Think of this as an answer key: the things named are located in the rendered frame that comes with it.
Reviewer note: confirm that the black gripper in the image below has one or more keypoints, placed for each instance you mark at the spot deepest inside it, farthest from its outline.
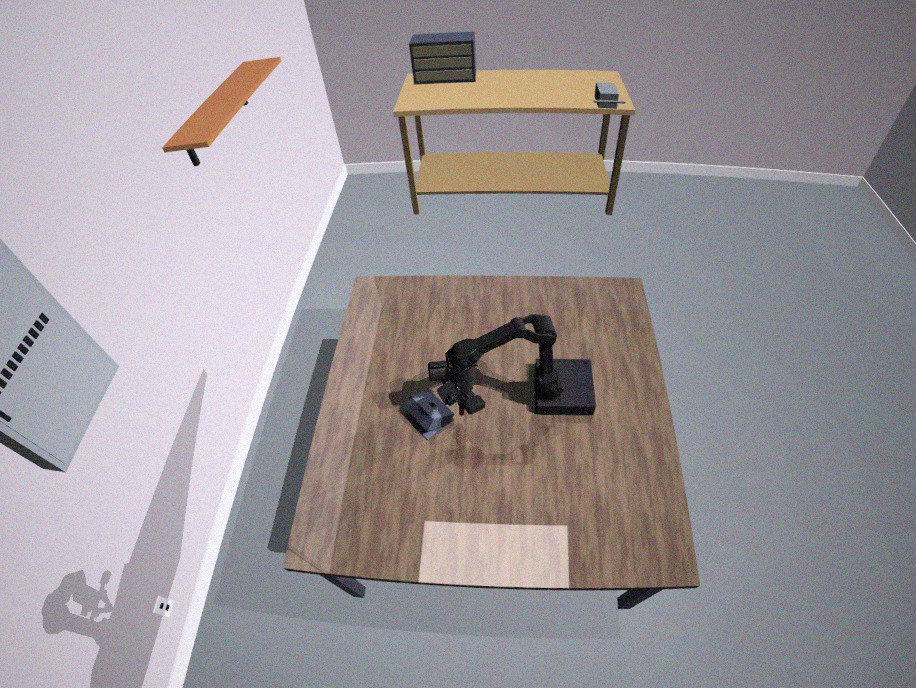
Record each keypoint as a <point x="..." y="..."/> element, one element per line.
<point x="469" y="401"/>

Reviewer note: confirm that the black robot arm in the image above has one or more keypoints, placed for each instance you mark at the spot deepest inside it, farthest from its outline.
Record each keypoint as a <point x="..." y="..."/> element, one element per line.
<point x="464" y="354"/>

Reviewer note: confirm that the blue-grey sloped panel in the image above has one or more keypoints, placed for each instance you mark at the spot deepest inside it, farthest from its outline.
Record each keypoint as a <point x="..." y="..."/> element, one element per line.
<point x="427" y="413"/>

